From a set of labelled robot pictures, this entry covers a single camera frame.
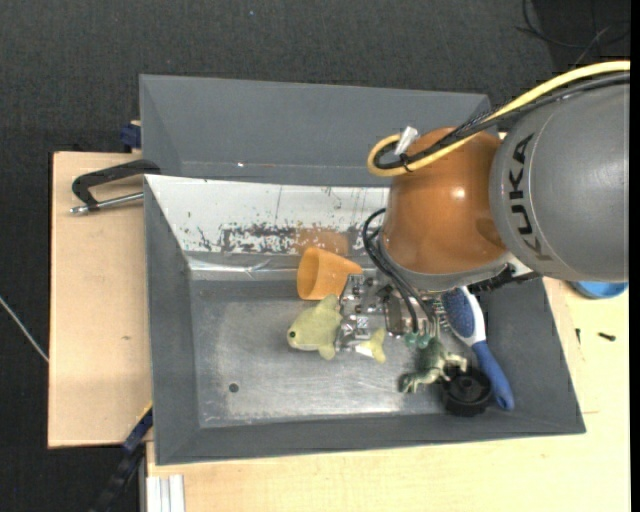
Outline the green toy dinosaur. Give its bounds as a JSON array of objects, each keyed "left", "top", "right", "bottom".
[{"left": 398, "top": 343, "right": 470, "bottom": 395}]

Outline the black round knob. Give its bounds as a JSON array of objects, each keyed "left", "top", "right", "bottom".
[{"left": 441, "top": 367, "right": 495, "bottom": 419}]

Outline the blue and white brush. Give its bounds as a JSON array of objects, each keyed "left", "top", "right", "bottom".
[{"left": 442, "top": 285, "right": 516, "bottom": 412}]

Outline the yellow-green toy fish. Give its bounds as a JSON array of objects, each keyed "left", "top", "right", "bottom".
[{"left": 285, "top": 293, "right": 388, "bottom": 365}]

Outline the grey metal bin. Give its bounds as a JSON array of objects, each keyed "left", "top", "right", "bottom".
[{"left": 138, "top": 73, "right": 587, "bottom": 466}]

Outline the orange plastic cup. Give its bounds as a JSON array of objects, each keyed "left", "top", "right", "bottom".
[{"left": 296, "top": 246, "right": 364, "bottom": 302}]

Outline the pale wood flat board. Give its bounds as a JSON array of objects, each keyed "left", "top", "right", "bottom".
[{"left": 47, "top": 151, "right": 154, "bottom": 449}]

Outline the blue round object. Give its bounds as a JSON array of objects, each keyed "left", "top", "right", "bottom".
[{"left": 569, "top": 280, "right": 629, "bottom": 300}]

